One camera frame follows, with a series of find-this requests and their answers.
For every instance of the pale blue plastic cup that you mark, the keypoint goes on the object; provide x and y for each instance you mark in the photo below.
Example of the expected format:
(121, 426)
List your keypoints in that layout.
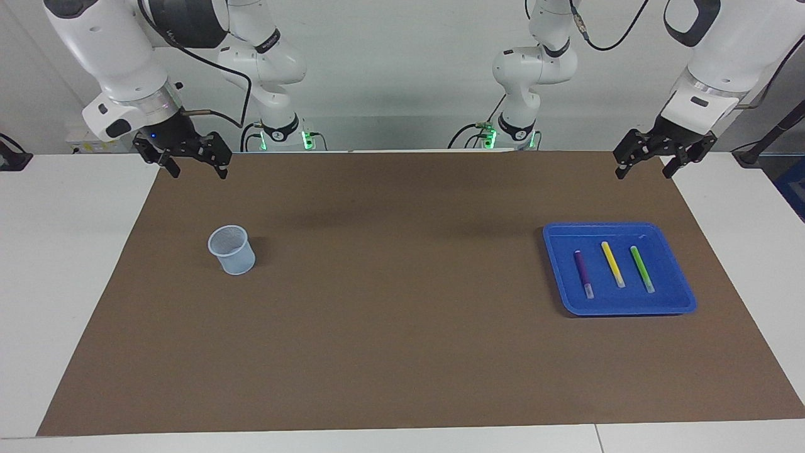
(236, 261)

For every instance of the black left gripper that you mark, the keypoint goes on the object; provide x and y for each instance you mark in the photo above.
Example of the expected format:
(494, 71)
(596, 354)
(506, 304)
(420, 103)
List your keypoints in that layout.
(666, 138)

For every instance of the blue plastic tray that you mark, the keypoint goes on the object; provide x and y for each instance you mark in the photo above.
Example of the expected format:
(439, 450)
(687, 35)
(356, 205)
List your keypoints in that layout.
(604, 303)

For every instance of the black clamp device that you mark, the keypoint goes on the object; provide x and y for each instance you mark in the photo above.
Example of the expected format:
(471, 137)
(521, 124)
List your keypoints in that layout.
(12, 157)

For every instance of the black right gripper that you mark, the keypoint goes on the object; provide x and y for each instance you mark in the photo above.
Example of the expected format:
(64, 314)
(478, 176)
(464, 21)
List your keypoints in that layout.
(176, 138)

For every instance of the brown table mat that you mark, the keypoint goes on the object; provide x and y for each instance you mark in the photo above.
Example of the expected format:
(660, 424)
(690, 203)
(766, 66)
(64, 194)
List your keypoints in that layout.
(402, 346)

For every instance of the blue crate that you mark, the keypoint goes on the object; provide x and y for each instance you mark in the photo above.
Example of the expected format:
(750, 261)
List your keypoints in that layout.
(793, 189)

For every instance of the purple pen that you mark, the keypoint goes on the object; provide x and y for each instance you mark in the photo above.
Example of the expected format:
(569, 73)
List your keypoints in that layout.
(582, 270)

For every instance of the yellow pen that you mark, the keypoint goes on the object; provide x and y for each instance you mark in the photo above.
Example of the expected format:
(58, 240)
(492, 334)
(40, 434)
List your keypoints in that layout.
(611, 261)

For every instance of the black tripod leg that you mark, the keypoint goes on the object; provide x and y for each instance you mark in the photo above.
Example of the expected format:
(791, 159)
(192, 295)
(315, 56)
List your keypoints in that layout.
(770, 135)

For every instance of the white box with yellow labels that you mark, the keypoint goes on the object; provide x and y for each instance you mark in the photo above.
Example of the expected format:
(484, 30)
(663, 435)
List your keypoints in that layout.
(94, 135)

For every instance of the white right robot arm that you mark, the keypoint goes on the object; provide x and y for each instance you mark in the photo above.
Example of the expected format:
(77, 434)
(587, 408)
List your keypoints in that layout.
(113, 50)

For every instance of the green pen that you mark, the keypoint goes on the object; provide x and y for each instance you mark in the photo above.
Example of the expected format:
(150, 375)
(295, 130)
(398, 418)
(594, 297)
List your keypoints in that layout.
(641, 267)

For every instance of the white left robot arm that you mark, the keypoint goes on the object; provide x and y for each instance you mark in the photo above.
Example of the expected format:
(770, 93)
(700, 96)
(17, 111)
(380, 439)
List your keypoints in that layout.
(723, 63)

